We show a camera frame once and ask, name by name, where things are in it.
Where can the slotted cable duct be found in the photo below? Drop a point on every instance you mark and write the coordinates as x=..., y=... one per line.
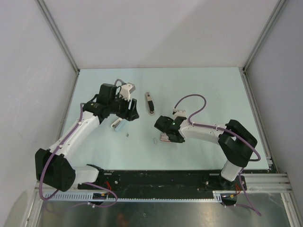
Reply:
x=102, y=197

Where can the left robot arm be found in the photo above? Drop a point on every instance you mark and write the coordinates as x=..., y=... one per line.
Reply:
x=53, y=165

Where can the light blue white stapler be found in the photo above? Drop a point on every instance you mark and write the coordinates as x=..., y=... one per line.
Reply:
x=118, y=125

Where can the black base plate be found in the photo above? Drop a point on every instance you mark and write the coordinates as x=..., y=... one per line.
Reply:
x=170, y=184

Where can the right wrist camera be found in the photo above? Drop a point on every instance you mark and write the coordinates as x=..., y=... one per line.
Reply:
x=178, y=113

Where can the right aluminium rail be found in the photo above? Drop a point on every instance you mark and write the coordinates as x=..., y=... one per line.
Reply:
x=267, y=183

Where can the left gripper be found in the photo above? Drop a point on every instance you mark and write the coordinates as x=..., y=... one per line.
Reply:
x=131, y=115

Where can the aluminium frame post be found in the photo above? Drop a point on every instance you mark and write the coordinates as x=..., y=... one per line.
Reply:
x=57, y=34
x=273, y=18

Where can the right aluminium frame post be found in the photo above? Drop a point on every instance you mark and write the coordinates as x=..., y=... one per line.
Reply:
x=273, y=18

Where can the beige black stapler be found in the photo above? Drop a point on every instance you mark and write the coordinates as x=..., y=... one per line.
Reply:
x=149, y=104

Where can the left aluminium frame post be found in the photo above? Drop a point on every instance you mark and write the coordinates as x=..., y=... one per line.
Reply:
x=57, y=34

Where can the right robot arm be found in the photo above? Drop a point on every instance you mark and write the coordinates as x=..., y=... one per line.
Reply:
x=236, y=142

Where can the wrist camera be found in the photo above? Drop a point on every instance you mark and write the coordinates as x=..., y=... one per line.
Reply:
x=126, y=91
x=178, y=113

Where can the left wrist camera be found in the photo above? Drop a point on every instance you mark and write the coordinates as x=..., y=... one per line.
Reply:
x=126, y=91

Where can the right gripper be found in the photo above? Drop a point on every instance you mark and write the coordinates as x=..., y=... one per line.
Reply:
x=179, y=140

